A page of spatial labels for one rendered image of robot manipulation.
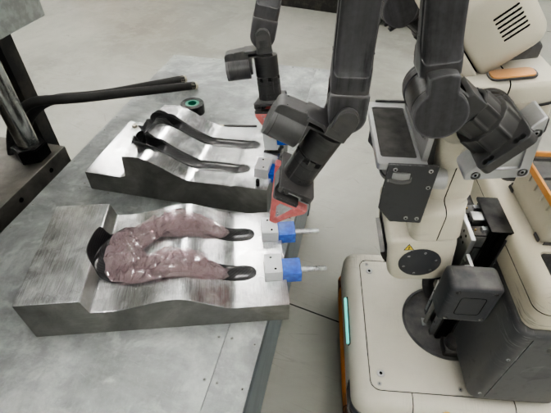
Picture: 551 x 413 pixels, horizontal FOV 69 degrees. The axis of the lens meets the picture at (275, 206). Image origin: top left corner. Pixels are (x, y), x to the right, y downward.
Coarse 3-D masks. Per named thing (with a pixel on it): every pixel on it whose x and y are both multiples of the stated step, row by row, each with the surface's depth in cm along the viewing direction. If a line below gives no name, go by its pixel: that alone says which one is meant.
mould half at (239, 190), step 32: (128, 128) 123; (160, 128) 109; (224, 128) 119; (96, 160) 111; (128, 160) 101; (160, 160) 102; (224, 160) 107; (256, 160) 106; (128, 192) 109; (160, 192) 107; (192, 192) 104; (224, 192) 101; (256, 192) 99
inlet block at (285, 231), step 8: (264, 224) 91; (272, 224) 91; (280, 224) 92; (288, 224) 92; (264, 232) 89; (272, 232) 89; (280, 232) 91; (288, 232) 91; (296, 232) 92; (304, 232) 92; (312, 232) 92; (264, 240) 90; (272, 240) 90; (288, 240) 91
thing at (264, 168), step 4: (260, 160) 102; (264, 160) 102; (268, 160) 102; (256, 164) 101; (260, 164) 101; (264, 164) 101; (268, 164) 101; (272, 164) 103; (256, 168) 100; (260, 168) 100; (264, 168) 100; (268, 168) 100; (272, 168) 102; (256, 172) 100; (260, 172) 100; (264, 172) 100; (268, 172) 100; (272, 172) 101; (256, 176) 101; (260, 176) 101; (264, 176) 101; (268, 176) 101; (272, 176) 101; (272, 180) 101
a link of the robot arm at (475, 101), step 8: (416, 80) 60; (424, 80) 58; (464, 80) 59; (408, 88) 61; (416, 88) 59; (424, 88) 57; (464, 88) 61; (472, 88) 58; (408, 96) 60; (416, 96) 58; (472, 96) 56; (480, 96) 59; (408, 104) 60; (472, 104) 57; (480, 104) 57; (472, 112) 58
